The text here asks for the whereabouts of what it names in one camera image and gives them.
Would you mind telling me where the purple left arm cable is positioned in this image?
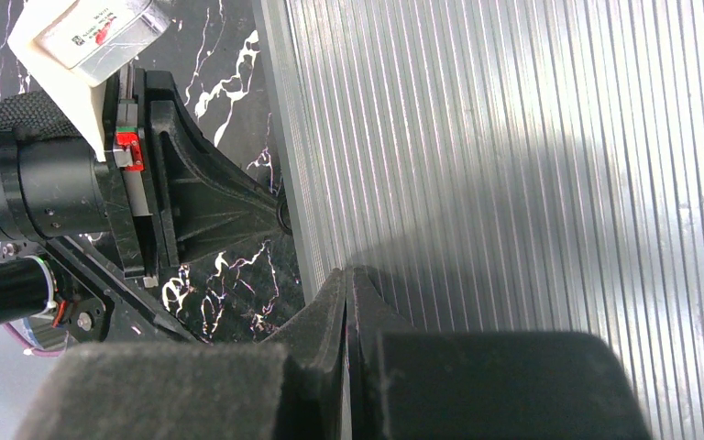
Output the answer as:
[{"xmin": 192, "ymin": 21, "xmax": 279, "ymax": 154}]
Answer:
[{"xmin": 2, "ymin": 322, "xmax": 71, "ymax": 358}]

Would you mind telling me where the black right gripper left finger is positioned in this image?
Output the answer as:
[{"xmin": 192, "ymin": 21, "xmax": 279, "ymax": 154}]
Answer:
[{"xmin": 16, "ymin": 269, "xmax": 346, "ymax": 439}]

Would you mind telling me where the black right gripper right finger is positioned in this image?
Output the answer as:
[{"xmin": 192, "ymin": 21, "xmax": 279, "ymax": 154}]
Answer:
[{"xmin": 346, "ymin": 267, "xmax": 651, "ymax": 439}]

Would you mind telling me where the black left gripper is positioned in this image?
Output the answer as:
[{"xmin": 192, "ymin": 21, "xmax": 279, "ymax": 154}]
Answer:
[{"xmin": 0, "ymin": 71, "xmax": 292, "ymax": 279}]

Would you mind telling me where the black poker set case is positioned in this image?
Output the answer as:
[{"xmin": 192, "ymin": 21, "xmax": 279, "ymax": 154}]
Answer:
[{"xmin": 253, "ymin": 1, "xmax": 704, "ymax": 439}]

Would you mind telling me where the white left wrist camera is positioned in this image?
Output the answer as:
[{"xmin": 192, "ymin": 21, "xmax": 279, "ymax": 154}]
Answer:
[{"xmin": 7, "ymin": 0, "xmax": 171, "ymax": 160}]

